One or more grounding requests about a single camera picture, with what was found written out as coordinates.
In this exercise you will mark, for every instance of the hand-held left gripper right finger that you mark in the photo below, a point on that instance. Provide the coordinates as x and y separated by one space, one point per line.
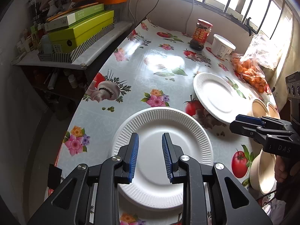
167 157

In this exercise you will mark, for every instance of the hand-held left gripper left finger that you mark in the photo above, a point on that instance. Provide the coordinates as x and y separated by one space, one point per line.
134 157

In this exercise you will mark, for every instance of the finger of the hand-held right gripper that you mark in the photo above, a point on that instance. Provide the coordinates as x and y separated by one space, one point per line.
248 118
243 129

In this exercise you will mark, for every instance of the beige paper bowl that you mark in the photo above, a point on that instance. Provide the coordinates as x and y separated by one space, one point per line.
273 111
262 173
259 107

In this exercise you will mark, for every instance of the white ribbed paper plate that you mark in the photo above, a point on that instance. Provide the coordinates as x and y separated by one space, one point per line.
218 93
152 126

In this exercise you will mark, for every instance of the person's right forearm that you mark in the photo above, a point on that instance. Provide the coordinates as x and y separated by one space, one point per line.
290 196

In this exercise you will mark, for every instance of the person's right hand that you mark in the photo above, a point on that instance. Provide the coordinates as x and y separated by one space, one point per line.
281 168

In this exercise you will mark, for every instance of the clear bag of oranges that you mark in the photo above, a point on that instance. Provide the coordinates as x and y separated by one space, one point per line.
249 72

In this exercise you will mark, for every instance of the white instant noodle cup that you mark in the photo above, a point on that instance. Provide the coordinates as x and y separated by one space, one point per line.
221 46

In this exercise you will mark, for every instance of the vegetable print glossy tablecloth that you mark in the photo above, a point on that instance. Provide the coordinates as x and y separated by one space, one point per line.
140 75

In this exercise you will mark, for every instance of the black hook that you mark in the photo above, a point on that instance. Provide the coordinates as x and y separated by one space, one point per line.
249 25

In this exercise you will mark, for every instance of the chili sauce jar red label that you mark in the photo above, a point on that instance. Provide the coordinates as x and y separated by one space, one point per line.
201 34

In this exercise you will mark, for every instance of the white pill bottle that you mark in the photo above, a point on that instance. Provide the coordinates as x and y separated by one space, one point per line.
73 80

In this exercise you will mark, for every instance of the white topped side shelf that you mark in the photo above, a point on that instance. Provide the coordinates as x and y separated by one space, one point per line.
100 49

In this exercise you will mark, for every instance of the window metal grille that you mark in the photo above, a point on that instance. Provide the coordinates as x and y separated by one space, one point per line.
234 2

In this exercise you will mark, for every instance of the stack of green boxes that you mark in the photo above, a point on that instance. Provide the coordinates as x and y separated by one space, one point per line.
77 54

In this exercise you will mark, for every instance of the lime green box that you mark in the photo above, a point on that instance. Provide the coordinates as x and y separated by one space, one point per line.
82 27
70 44

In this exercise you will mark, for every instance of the flat white and green box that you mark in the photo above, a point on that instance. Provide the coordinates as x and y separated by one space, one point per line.
72 16

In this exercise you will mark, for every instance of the group of small bottles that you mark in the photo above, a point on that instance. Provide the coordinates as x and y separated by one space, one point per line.
30 37

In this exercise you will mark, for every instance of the white vase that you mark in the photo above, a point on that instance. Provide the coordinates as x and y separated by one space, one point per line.
54 9

